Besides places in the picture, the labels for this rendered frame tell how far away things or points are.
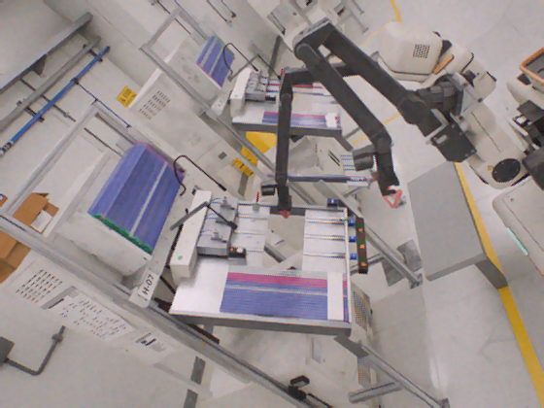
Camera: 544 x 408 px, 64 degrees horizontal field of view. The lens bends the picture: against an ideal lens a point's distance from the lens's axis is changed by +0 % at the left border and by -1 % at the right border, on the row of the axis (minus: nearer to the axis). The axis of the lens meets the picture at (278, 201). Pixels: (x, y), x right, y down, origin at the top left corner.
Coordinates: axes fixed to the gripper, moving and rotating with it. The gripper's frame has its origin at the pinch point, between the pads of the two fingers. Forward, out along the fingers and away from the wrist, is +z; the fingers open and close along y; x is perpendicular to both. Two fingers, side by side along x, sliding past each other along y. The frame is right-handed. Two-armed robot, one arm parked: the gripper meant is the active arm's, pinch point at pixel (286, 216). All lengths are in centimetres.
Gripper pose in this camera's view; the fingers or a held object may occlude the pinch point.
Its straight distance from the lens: 211.4
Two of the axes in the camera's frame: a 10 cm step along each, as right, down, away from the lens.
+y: -0.8, 6.3, -7.7
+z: 1.1, 7.8, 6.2
